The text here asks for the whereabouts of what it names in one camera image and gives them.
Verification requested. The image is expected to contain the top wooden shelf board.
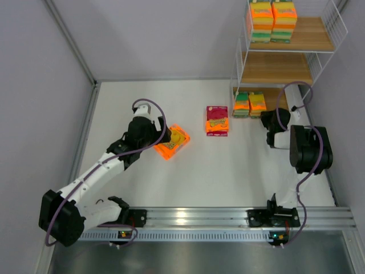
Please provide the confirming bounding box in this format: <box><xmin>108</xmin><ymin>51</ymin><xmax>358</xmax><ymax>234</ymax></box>
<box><xmin>249</xmin><ymin>17</ymin><xmax>335</xmax><ymax>52</ymax></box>

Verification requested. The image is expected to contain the pink Scrub Mommy box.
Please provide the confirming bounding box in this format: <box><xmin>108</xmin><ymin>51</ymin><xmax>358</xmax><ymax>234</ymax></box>
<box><xmin>205</xmin><ymin>106</ymin><xmax>229</xmax><ymax>137</ymax></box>

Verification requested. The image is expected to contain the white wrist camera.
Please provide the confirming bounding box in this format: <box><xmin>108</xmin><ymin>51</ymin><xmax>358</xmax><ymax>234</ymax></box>
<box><xmin>290</xmin><ymin>106</ymin><xmax>301</xmax><ymax>117</ymax></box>
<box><xmin>133</xmin><ymin>103</ymin><xmax>151</xmax><ymax>119</ymax></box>

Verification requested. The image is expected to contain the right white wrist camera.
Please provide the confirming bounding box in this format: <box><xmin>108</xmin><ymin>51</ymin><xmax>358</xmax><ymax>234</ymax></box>
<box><xmin>290</xmin><ymin>106</ymin><xmax>301</xmax><ymax>117</ymax></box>

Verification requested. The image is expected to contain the green sponge orange pack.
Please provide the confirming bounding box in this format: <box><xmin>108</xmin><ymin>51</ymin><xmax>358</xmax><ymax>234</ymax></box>
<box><xmin>232</xmin><ymin>91</ymin><xmax>250</xmax><ymax>118</ymax></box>

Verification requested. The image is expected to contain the aluminium mounting rail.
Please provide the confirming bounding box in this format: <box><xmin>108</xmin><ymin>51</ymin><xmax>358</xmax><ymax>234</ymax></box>
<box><xmin>47</xmin><ymin>207</ymin><xmax>356</xmax><ymax>229</ymax></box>

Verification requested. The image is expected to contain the bottom wooden shelf board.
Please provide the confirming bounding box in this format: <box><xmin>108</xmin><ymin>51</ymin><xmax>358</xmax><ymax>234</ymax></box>
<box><xmin>231</xmin><ymin>87</ymin><xmax>281</xmax><ymax>119</ymax></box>

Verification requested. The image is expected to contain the wooden shelf board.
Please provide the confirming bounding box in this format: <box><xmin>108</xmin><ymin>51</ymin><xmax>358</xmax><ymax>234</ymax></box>
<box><xmin>249</xmin><ymin>17</ymin><xmax>335</xmax><ymax>52</ymax></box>
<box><xmin>241</xmin><ymin>52</ymin><xmax>313</xmax><ymax>84</ymax></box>
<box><xmin>231</xmin><ymin>87</ymin><xmax>281</xmax><ymax>119</ymax></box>

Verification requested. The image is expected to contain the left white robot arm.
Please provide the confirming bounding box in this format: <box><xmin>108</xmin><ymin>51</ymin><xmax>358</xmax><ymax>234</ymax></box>
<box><xmin>39</xmin><ymin>116</ymin><xmax>171</xmax><ymax>247</ymax></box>

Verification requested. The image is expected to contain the white wire shelf frame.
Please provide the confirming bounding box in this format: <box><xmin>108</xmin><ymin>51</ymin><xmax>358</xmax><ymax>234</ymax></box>
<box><xmin>229</xmin><ymin>0</ymin><xmax>348</xmax><ymax>107</ymax></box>

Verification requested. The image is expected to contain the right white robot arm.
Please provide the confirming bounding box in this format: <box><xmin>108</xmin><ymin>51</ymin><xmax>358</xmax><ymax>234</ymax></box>
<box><xmin>261</xmin><ymin>108</ymin><xmax>333</xmax><ymax>208</ymax></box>

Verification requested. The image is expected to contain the slotted grey cable duct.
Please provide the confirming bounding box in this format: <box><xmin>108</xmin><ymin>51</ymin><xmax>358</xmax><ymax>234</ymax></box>
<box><xmin>79</xmin><ymin>229</ymin><xmax>287</xmax><ymax>243</ymax></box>

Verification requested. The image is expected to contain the Scrub Daddy orange box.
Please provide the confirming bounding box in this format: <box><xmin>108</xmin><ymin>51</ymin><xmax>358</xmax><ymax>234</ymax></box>
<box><xmin>153</xmin><ymin>124</ymin><xmax>190</xmax><ymax>160</ymax></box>

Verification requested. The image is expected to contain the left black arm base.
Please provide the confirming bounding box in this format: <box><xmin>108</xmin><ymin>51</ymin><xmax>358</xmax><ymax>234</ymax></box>
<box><xmin>126</xmin><ymin>209</ymin><xmax>148</xmax><ymax>228</ymax></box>

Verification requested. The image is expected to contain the corner aluminium frame post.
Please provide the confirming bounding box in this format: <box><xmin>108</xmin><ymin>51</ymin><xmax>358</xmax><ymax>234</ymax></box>
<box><xmin>42</xmin><ymin>0</ymin><xmax>98</xmax><ymax>86</ymax></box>

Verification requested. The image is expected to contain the yellow sponge pack green box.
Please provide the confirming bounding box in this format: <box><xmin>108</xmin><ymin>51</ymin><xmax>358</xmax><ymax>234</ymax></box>
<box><xmin>246</xmin><ymin>1</ymin><xmax>274</xmax><ymax>43</ymax></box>

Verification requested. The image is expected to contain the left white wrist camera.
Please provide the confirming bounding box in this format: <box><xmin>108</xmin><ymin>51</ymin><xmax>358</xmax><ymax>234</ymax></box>
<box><xmin>133</xmin><ymin>103</ymin><xmax>151</xmax><ymax>119</ymax></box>

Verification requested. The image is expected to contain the middle wooden shelf board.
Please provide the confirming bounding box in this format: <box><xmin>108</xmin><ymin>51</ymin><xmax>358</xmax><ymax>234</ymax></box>
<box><xmin>241</xmin><ymin>52</ymin><xmax>313</xmax><ymax>84</ymax></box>

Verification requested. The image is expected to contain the Sponge Daddy yellow sponge box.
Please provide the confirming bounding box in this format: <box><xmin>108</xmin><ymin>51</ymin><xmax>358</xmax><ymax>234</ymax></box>
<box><xmin>248</xmin><ymin>92</ymin><xmax>267</xmax><ymax>119</ymax></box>

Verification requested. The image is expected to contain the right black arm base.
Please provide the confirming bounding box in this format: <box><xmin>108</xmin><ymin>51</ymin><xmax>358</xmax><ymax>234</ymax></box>
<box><xmin>247</xmin><ymin>194</ymin><xmax>301</xmax><ymax>228</ymax></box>

